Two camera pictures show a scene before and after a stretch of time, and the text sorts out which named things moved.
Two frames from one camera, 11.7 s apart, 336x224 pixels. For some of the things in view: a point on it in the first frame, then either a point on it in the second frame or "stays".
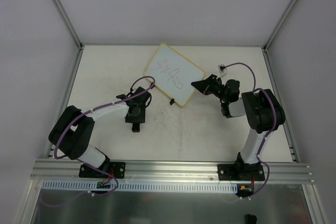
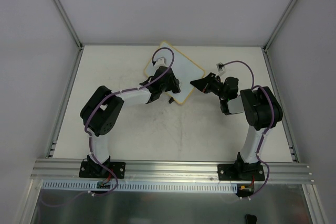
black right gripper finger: [202, 85] stays
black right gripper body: [212, 85] stays
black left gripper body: [135, 120] to [169, 81]
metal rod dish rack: [172, 101] stays
